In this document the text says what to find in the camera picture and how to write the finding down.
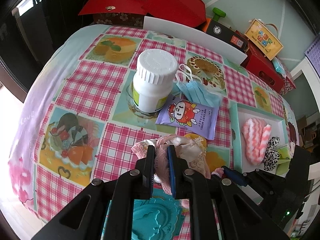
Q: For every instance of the purple perforated file holder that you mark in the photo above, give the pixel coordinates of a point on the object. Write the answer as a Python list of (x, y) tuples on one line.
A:
[(313, 54)]

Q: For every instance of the red pink knitted flower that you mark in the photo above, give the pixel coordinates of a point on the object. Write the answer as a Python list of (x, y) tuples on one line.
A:
[(218, 172)]

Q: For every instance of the leopard print scrunchie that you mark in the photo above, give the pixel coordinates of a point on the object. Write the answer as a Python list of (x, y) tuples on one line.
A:
[(271, 154)]

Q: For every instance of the red patterned gift box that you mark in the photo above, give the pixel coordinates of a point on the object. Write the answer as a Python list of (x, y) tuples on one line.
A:
[(289, 84)]

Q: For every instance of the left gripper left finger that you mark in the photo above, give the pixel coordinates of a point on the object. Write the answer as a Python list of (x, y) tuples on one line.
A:
[(104, 210)]

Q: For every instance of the yellow wooden handle box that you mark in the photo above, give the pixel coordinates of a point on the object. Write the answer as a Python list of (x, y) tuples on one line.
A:
[(265, 36)]

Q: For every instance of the green dumbbell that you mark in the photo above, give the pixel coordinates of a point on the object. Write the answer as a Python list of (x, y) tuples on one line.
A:
[(217, 14)]

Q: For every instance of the red gift box with window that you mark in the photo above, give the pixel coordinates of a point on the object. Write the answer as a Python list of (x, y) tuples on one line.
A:
[(259, 65)]

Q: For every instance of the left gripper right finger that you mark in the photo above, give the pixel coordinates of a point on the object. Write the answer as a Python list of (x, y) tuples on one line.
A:
[(218, 208)]

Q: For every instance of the blue wet wipes pack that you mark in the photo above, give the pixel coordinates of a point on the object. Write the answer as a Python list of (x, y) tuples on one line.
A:
[(279, 67)]

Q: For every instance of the green cloth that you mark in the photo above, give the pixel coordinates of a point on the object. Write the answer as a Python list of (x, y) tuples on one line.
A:
[(284, 160)]

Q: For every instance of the white shelf desk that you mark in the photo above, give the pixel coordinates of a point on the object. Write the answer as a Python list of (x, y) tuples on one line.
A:
[(306, 68)]

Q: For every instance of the purple baby wipes packet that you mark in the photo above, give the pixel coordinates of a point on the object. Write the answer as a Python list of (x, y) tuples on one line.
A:
[(197, 118)]

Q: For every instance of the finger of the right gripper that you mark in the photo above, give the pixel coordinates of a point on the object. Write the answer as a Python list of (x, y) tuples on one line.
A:
[(234, 176)]

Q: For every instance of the pink white zigzag towel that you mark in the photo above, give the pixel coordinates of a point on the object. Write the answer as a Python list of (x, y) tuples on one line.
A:
[(256, 134)]

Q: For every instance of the pink lace fabric bundle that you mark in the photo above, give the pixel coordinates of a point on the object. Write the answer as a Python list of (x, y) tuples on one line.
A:
[(185, 148)]

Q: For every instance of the teal embossed plastic box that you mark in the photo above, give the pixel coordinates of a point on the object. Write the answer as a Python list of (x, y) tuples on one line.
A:
[(160, 217)]

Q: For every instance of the black cabinet with monitor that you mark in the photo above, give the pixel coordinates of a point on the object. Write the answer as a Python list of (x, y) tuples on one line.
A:
[(31, 31)]

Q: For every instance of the black box with QR label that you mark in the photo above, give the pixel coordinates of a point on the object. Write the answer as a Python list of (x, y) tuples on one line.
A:
[(218, 30)]

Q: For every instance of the blue surgical face mask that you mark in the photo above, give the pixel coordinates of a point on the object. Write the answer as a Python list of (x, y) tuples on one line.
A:
[(192, 88)]

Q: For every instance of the white pill bottle green label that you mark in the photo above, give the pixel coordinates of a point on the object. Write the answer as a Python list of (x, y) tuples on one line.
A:
[(154, 79)]

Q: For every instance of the red open gift bag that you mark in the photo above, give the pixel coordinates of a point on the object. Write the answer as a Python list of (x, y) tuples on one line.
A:
[(191, 13)]

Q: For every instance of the colourful patterned tablecloth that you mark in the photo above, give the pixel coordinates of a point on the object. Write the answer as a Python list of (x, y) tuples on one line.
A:
[(79, 120)]

